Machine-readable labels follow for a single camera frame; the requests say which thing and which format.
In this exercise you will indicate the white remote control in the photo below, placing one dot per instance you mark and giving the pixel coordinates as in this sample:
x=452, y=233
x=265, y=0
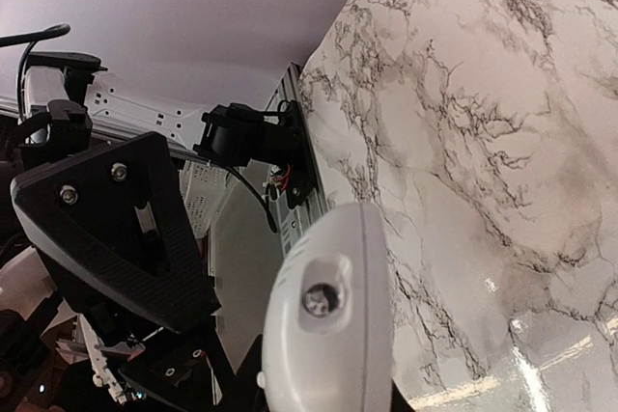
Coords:
x=327, y=342

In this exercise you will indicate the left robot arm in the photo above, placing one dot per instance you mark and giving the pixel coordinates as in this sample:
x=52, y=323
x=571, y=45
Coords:
x=118, y=114

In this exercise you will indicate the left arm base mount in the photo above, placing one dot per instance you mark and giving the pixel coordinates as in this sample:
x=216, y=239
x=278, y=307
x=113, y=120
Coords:
x=236, y=134

